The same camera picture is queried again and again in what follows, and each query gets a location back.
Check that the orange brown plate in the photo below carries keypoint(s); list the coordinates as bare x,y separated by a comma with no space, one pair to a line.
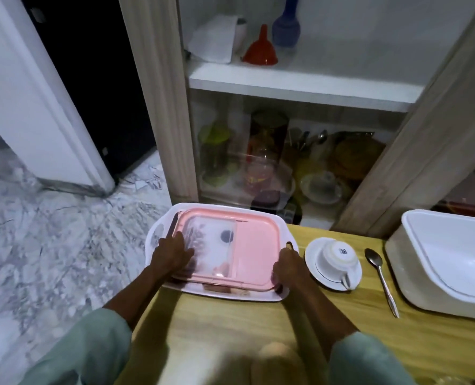
358,156

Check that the pink lidded food container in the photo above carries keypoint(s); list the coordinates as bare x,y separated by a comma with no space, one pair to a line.
253,244

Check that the white folded paper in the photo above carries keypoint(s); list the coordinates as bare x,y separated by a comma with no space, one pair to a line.
215,40

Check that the white plastic basin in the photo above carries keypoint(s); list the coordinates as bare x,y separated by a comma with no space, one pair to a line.
446,252

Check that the clear plastic container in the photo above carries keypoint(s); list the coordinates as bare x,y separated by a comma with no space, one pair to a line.
237,188

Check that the person's right thumb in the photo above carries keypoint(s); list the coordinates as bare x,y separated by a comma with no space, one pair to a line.
277,279

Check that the tan rounded object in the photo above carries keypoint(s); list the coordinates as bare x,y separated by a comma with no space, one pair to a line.
277,366

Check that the light green shirt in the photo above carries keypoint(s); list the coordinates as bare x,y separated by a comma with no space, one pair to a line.
81,350

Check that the person's right hand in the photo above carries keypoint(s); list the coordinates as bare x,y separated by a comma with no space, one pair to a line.
289,270

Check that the green lidded jar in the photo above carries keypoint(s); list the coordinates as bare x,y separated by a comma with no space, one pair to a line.
215,150

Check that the white plastic tray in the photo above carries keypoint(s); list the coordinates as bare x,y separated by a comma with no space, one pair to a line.
157,252

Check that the blue plastic bottle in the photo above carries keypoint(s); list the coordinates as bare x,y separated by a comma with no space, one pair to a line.
286,30

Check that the person's left thumb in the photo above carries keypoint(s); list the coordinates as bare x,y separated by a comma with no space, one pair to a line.
188,253

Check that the white bowl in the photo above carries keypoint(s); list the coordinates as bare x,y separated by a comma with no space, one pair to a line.
321,188

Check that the wooden cabinet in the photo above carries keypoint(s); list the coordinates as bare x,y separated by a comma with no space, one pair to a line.
161,96

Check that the metal spoon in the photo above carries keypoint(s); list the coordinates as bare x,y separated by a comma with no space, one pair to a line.
374,258

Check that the red plastic funnel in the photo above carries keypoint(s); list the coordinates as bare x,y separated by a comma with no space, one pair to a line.
260,54

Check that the metal cutlery bunch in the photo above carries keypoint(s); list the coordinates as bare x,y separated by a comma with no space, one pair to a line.
313,139

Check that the dark tall jar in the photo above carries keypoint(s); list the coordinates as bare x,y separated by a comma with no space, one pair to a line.
267,148

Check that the person's left forearm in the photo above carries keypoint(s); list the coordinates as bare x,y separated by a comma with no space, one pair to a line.
137,294

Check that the person's right forearm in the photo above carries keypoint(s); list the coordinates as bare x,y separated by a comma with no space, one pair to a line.
321,312

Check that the white saucer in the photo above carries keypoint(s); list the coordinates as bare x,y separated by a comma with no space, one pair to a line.
311,262

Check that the white door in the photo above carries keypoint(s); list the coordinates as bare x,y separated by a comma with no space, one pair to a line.
29,96

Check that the person's left hand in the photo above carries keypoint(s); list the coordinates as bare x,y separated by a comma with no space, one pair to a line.
169,256

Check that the white teacup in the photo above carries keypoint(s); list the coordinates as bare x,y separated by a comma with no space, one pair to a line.
337,256

